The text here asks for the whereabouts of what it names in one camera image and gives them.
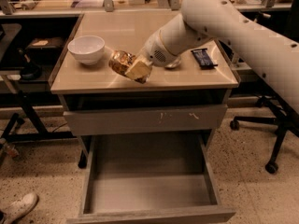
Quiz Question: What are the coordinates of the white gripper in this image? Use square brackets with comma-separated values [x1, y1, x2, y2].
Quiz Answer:
[125, 32, 179, 80]

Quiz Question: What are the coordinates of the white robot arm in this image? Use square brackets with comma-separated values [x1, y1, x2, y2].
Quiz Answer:
[125, 0, 299, 112]

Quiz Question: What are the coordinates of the blue soda can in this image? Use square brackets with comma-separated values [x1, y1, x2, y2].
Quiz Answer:
[165, 56, 181, 69]

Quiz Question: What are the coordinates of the grey drawer cabinet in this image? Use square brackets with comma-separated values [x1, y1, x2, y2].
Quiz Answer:
[49, 8, 241, 170]

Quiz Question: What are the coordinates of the closed top drawer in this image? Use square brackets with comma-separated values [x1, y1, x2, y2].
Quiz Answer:
[64, 105, 227, 136]

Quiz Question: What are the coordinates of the open middle drawer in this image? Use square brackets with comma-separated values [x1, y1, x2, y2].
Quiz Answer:
[66, 132, 235, 224]

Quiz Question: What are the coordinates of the white bowl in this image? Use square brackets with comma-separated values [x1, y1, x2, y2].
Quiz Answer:
[67, 35, 106, 65]

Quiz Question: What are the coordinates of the dark blue snack bar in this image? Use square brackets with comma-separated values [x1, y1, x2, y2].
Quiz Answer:
[191, 49, 218, 69]

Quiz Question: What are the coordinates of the black box on shelf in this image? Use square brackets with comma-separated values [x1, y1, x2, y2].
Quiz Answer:
[25, 37, 64, 59]

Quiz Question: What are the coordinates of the black office chair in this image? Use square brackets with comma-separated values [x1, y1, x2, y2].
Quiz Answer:
[230, 95, 299, 175]

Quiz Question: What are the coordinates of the white shoe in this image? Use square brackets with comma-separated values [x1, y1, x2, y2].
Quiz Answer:
[0, 192, 38, 224]

